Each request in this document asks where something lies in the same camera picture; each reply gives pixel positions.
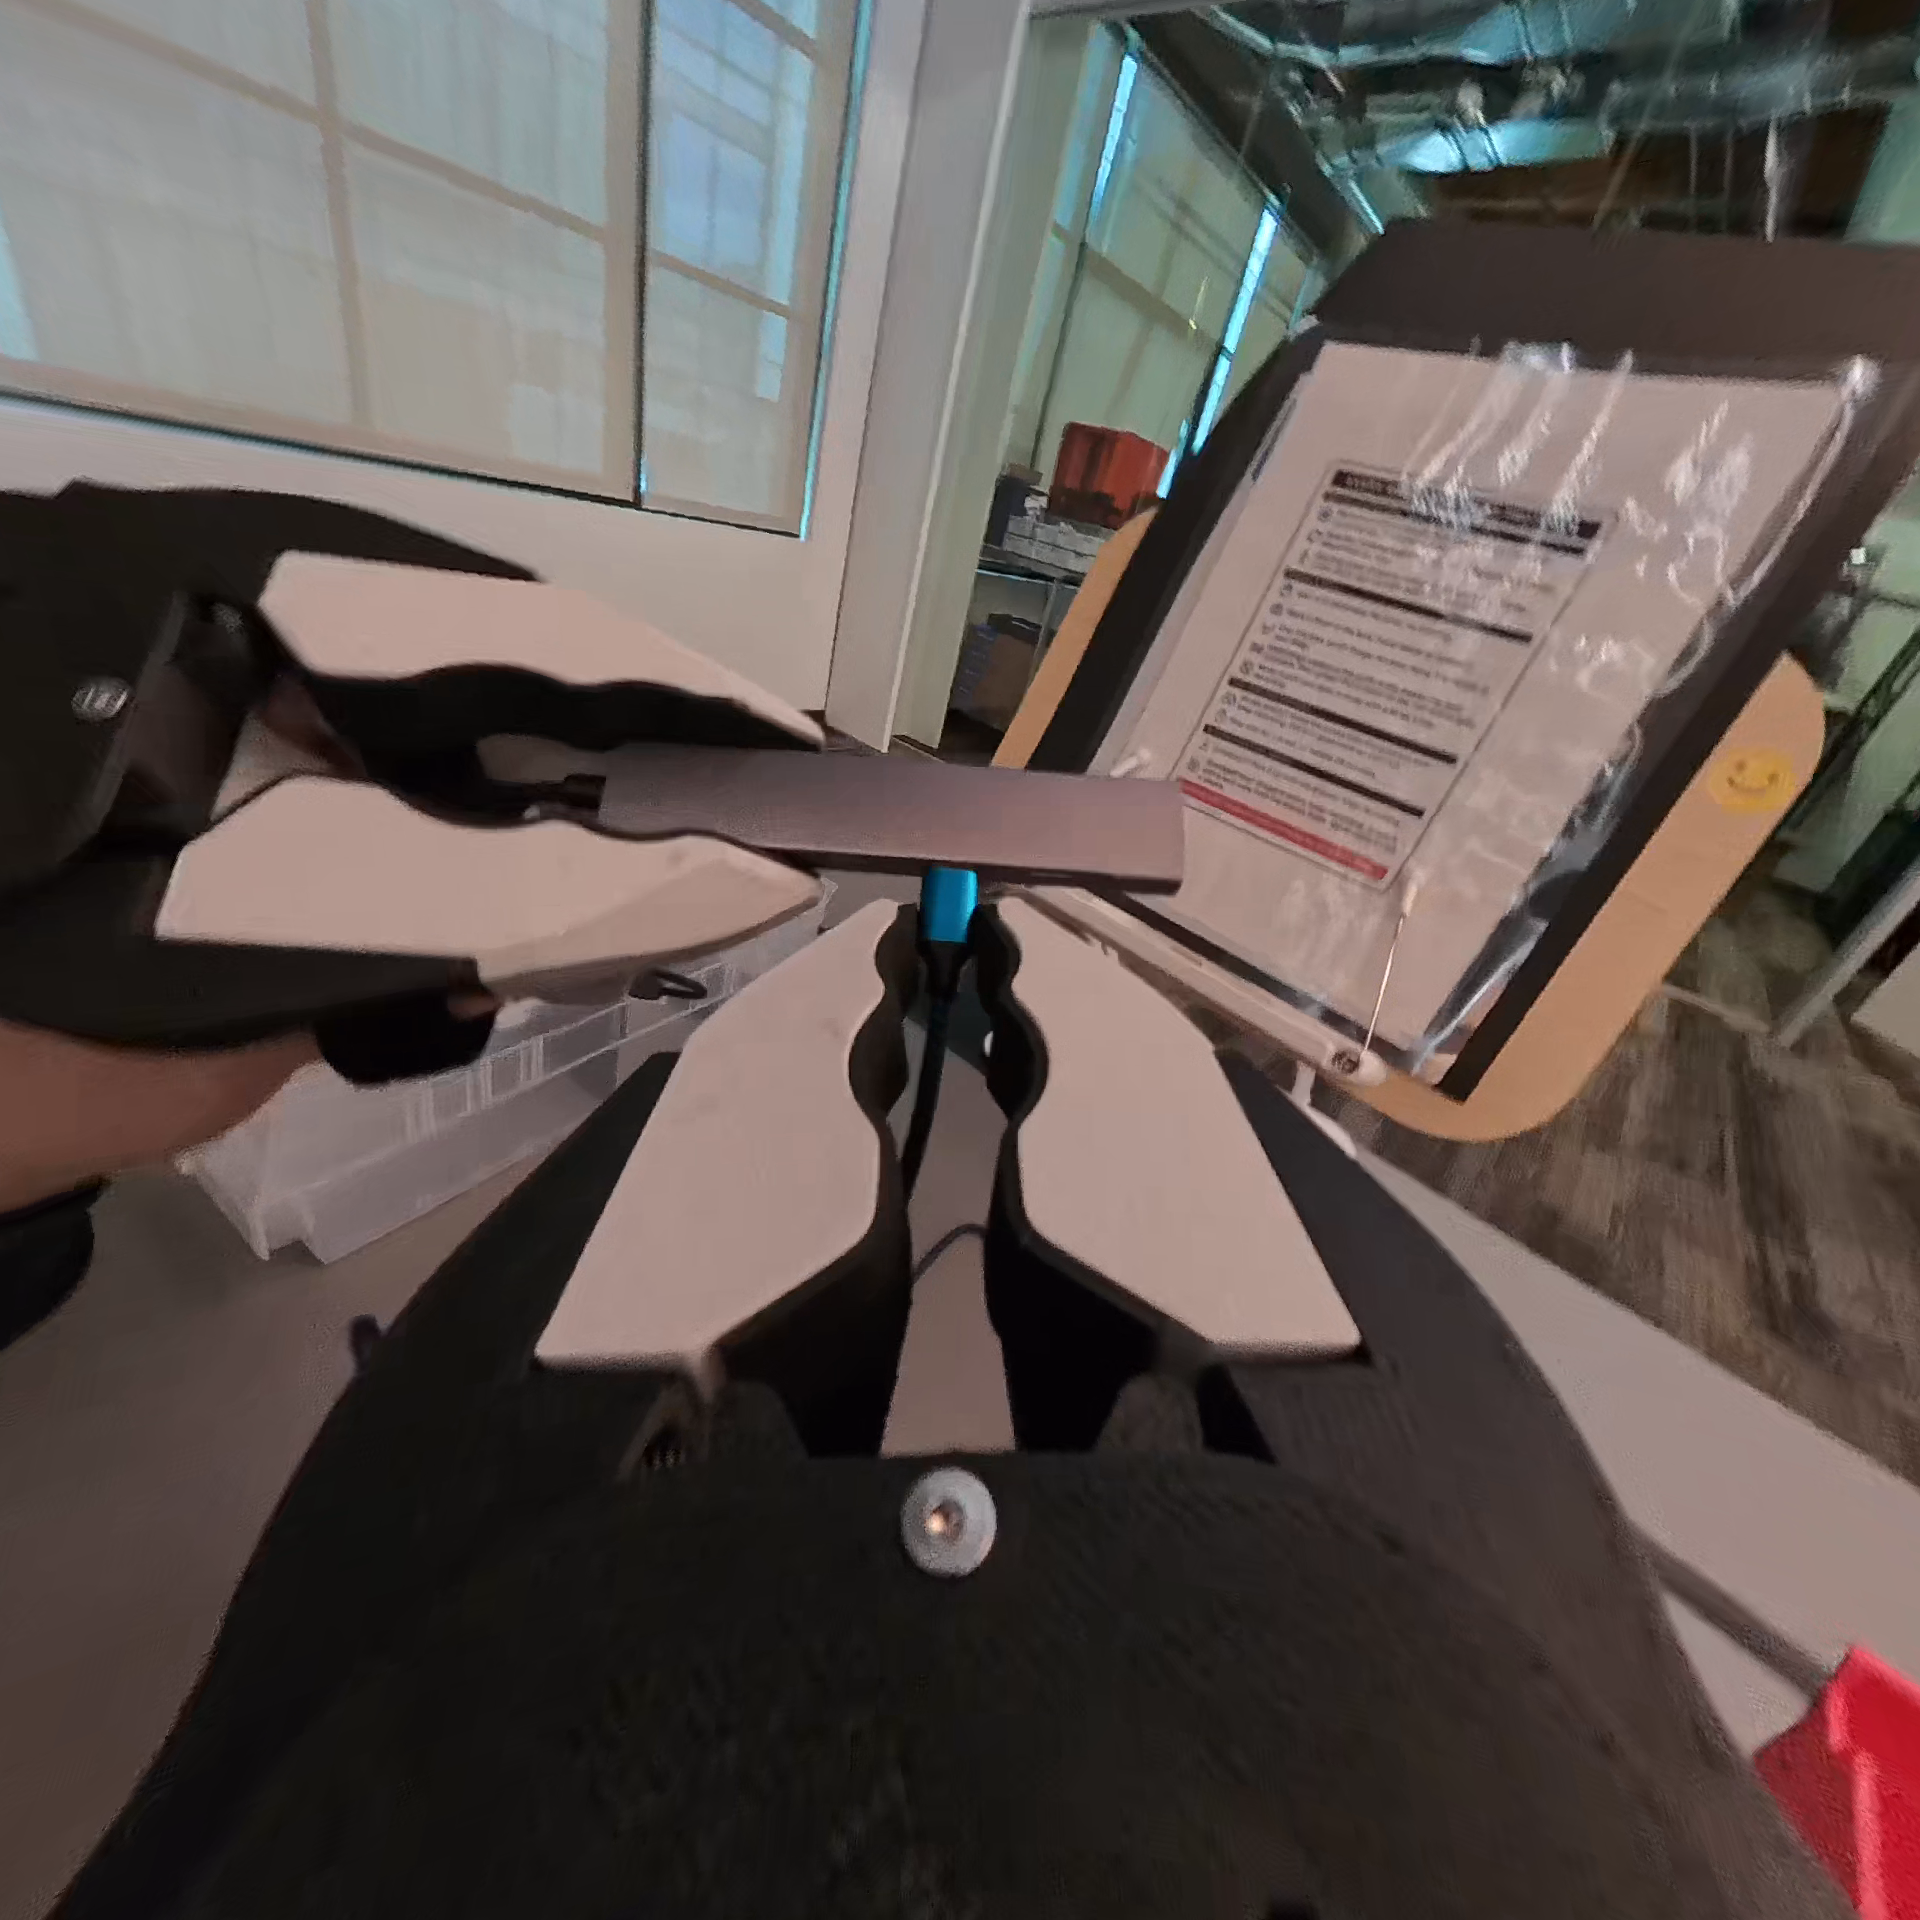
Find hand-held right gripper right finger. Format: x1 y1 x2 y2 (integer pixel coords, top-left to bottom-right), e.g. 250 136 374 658
982 896 1367 1370

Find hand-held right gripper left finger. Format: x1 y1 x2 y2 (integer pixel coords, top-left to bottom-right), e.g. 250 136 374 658
533 896 921 1375

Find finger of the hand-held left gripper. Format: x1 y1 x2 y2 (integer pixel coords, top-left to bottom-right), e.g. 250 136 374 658
153 778 837 1008
248 548 830 828

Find clear plastic bin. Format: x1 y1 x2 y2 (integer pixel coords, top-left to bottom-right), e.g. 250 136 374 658
167 880 845 1266

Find blue braided USB-C cable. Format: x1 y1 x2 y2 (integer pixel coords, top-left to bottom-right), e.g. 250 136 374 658
897 860 994 1268

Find grey USB hub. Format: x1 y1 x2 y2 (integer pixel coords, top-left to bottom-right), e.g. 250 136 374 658
477 737 1193 899

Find red plastic bin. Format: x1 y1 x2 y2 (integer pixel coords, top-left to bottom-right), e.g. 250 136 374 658
1753 1640 1920 1920

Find person's left hand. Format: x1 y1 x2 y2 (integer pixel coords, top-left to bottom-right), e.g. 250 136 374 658
0 1027 344 1218

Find white framed window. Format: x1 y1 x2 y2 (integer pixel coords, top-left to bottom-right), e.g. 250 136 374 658
0 0 892 546

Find metal shelf rack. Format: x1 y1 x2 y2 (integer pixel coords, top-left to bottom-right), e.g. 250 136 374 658
945 462 1171 747

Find red storage case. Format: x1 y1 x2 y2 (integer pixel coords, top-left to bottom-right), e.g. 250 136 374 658
1047 422 1174 530

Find instruction sheet on stand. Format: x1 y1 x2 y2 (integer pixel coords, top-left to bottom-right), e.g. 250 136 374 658
1031 221 1920 1108

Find silver insulated pipes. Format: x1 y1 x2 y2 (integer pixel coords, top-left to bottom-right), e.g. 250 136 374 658
1140 0 1920 226

